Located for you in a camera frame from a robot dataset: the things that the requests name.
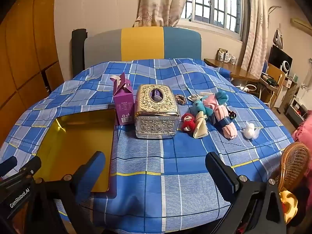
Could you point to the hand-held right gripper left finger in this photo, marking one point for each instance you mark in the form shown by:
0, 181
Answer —
95, 168

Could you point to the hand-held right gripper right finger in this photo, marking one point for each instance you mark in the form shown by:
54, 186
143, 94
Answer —
219, 173

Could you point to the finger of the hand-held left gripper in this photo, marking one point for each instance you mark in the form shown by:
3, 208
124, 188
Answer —
30, 167
8, 165

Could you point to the gold metal tray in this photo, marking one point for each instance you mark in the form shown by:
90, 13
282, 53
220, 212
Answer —
73, 146

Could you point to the pink sock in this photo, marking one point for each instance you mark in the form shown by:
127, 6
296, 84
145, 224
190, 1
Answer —
228, 126

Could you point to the cream cloth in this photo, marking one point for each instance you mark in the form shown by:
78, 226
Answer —
201, 126

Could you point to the red plush doll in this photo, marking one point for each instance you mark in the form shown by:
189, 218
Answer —
188, 123

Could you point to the blue plush toy pink dress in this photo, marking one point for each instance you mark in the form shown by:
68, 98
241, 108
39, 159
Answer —
199, 106

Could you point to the brown scrunchie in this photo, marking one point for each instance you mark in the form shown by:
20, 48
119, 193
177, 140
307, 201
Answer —
181, 100

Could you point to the yellow soft toy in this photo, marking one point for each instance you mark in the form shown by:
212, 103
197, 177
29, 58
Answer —
287, 204

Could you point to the blue plaid bedsheet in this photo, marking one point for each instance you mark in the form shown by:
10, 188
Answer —
170, 163

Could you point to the purple carton box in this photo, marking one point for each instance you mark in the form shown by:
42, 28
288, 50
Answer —
124, 102

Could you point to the ornate silver tissue box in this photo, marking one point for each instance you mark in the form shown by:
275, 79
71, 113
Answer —
156, 112

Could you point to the pink cloth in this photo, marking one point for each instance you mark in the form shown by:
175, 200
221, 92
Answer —
303, 131

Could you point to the white storage shelf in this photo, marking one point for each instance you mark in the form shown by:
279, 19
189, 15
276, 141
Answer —
296, 109

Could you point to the wooden bedside desk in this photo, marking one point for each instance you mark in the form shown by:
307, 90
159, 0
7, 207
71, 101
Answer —
234, 70

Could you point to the wooden wardrobe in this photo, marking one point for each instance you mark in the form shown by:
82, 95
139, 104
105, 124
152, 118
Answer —
24, 53

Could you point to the wooden chair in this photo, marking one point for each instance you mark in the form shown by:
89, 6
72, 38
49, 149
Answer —
275, 74

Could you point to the clear glass jar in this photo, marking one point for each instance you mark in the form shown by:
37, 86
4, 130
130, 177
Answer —
233, 60

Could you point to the black rolled mat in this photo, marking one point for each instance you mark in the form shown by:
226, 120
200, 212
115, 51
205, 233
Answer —
78, 53

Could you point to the beige packet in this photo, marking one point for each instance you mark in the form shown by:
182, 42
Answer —
222, 53

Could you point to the white round fan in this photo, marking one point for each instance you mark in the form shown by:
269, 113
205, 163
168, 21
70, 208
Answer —
285, 66

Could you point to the black monitor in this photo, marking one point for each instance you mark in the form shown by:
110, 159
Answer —
276, 54

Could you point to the grey yellow blue headboard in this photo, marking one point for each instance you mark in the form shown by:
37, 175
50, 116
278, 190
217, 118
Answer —
141, 43

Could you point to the pale pink curtain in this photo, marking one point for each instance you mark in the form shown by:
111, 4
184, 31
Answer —
256, 41

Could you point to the white steam iron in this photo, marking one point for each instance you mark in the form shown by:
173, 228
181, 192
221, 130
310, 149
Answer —
279, 39

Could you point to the barred window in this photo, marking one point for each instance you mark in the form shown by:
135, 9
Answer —
214, 4

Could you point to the beige starfish print curtain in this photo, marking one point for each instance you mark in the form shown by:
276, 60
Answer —
158, 2

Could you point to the wall air conditioner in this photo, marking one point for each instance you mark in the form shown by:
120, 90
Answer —
301, 23

